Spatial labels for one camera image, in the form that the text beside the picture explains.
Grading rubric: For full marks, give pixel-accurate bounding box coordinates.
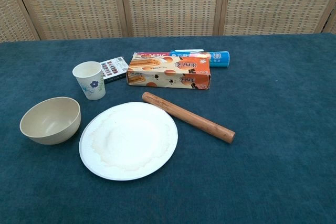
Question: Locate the small white flower-print paper cup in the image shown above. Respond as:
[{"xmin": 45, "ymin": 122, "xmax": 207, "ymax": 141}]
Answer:
[{"xmin": 72, "ymin": 61, "xmax": 107, "ymax": 101}]

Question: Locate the off-white bowl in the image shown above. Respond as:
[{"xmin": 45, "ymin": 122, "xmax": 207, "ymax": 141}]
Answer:
[{"xmin": 19, "ymin": 97, "xmax": 81, "ymax": 145}]

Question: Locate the white round plate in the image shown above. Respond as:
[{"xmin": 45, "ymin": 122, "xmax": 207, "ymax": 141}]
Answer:
[{"xmin": 79, "ymin": 101, "xmax": 179, "ymax": 182}]

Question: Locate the orange biscuit box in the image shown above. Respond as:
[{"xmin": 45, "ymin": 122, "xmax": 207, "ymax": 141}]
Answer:
[{"xmin": 125, "ymin": 52, "xmax": 212, "ymax": 90}]

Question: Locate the wooden rolling pin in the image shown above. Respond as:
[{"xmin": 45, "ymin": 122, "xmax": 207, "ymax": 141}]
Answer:
[{"xmin": 141, "ymin": 91, "xmax": 236, "ymax": 145}]

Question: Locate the small box with coloured squares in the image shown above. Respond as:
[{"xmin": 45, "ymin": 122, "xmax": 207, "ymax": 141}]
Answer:
[{"xmin": 99, "ymin": 56, "xmax": 129, "ymax": 83}]

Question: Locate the blue pink plastic wrap box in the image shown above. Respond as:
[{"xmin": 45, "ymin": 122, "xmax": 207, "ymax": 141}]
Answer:
[{"xmin": 133, "ymin": 49, "xmax": 231, "ymax": 69}]

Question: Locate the woven wooden folding screen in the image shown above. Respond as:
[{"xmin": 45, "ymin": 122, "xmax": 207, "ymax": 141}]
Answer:
[{"xmin": 0, "ymin": 0, "xmax": 336, "ymax": 43}]

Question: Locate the dark blue tablecloth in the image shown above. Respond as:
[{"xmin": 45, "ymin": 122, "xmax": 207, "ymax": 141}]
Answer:
[{"xmin": 0, "ymin": 33, "xmax": 336, "ymax": 224}]

